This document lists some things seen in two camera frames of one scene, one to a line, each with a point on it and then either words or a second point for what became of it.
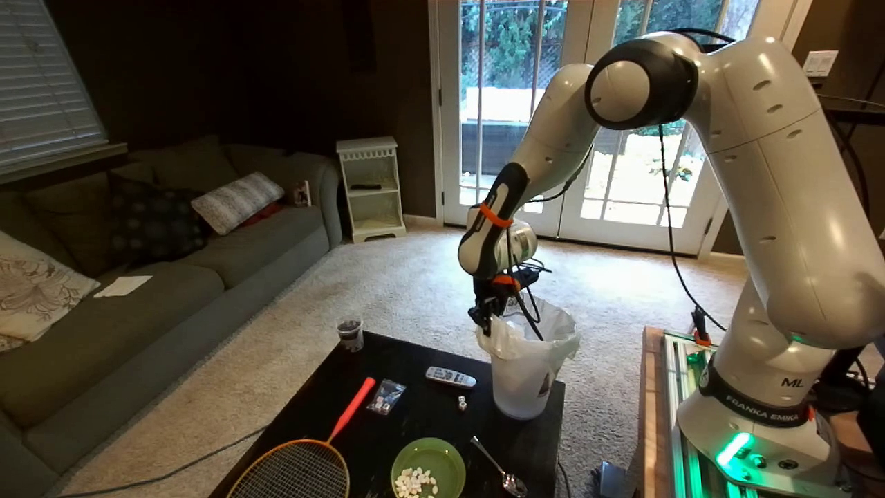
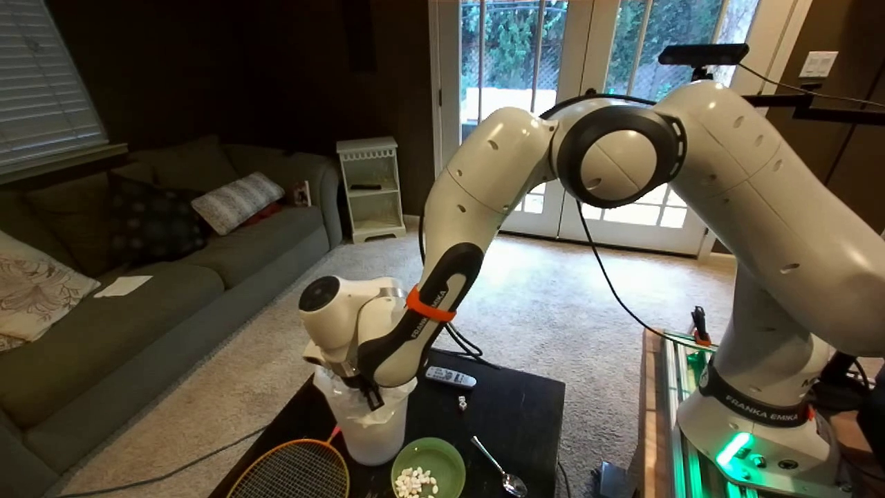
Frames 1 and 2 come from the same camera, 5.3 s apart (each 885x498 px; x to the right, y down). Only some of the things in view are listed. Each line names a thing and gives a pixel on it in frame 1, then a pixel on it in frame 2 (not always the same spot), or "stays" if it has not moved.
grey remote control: (446, 375) stays
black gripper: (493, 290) -> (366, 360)
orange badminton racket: (305, 465) stays
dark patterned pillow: (150, 226) stays
